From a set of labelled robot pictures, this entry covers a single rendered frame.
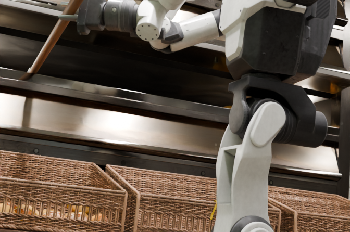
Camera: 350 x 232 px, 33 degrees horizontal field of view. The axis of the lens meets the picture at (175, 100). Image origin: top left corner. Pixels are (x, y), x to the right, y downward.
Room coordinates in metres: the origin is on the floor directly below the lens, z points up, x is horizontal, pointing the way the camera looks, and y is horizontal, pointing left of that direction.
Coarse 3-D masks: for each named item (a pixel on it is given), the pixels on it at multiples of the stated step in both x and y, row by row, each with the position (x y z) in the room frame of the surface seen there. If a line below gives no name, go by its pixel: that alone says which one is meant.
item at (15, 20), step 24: (0, 0) 2.15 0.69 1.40; (0, 24) 2.32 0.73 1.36; (24, 24) 2.31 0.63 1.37; (48, 24) 2.30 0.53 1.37; (72, 24) 2.29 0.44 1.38; (120, 48) 2.50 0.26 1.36; (144, 48) 2.49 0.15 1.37; (192, 48) 2.46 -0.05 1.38; (216, 48) 2.47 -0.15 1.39; (336, 72) 2.70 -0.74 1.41
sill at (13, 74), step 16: (32, 80) 2.35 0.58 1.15; (48, 80) 2.37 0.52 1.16; (64, 80) 2.39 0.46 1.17; (112, 96) 2.47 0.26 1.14; (128, 96) 2.49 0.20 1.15; (144, 96) 2.52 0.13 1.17; (160, 96) 2.55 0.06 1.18; (208, 112) 2.63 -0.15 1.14; (224, 112) 2.66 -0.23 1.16; (336, 128) 2.88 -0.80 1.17
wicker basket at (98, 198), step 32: (0, 160) 2.28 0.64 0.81; (64, 160) 2.38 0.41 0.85; (0, 192) 1.85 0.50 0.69; (32, 192) 2.31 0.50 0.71; (64, 192) 1.92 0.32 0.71; (96, 192) 1.96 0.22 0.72; (0, 224) 1.85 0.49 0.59; (32, 224) 1.89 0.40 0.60; (64, 224) 1.93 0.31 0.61; (96, 224) 1.97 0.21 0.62
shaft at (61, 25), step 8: (72, 0) 1.47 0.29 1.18; (80, 0) 1.45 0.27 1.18; (72, 8) 1.52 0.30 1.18; (56, 24) 1.72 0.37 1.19; (64, 24) 1.67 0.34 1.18; (56, 32) 1.76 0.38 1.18; (48, 40) 1.88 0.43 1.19; (56, 40) 1.85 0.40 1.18; (48, 48) 1.96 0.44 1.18; (40, 56) 2.09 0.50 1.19; (40, 64) 2.20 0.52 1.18; (32, 72) 2.36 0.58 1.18
